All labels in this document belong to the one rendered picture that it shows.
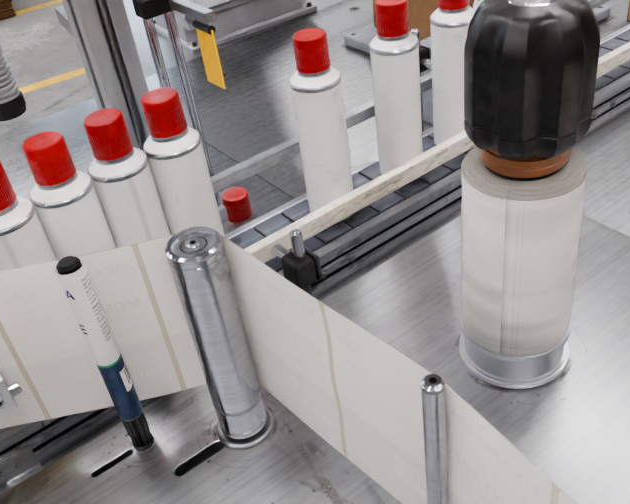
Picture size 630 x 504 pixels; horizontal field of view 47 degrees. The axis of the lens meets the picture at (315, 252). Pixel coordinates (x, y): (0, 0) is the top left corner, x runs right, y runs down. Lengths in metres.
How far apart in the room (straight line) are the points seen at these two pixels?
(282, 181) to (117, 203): 0.38
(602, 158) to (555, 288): 0.46
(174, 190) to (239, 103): 0.56
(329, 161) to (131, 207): 0.22
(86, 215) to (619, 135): 0.70
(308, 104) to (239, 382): 0.30
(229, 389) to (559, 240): 0.26
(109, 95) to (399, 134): 0.31
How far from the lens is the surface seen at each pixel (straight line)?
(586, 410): 0.61
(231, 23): 1.47
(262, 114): 1.16
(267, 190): 0.97
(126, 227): 0.66
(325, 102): 0.72
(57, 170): 0.62
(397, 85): 0.79
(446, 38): 0.84
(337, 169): 0.76
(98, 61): 0.76
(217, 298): 0.49
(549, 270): 0.54
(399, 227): 0.82
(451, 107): 0.87
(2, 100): 0.70
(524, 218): 0.50
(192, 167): 0.66
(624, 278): 0.73
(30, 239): 0.63
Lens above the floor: 1.34
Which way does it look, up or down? 37 degrees down
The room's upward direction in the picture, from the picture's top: 9 degrees counter-clockwise
